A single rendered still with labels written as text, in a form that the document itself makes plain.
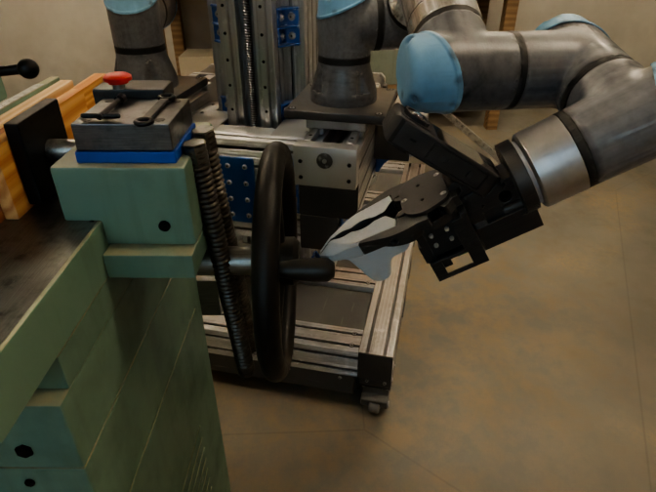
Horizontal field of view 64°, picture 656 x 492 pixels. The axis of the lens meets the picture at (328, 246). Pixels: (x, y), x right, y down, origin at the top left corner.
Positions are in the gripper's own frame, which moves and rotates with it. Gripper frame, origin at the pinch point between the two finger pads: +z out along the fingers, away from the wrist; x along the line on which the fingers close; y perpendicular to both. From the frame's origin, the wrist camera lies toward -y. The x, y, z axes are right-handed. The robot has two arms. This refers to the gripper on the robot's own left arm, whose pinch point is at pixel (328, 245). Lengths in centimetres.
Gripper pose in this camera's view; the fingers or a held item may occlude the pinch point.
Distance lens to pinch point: 53.5
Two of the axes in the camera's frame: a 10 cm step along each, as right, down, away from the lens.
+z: -8.7, 4.2, 2.8
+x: 0.1, -5.4, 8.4
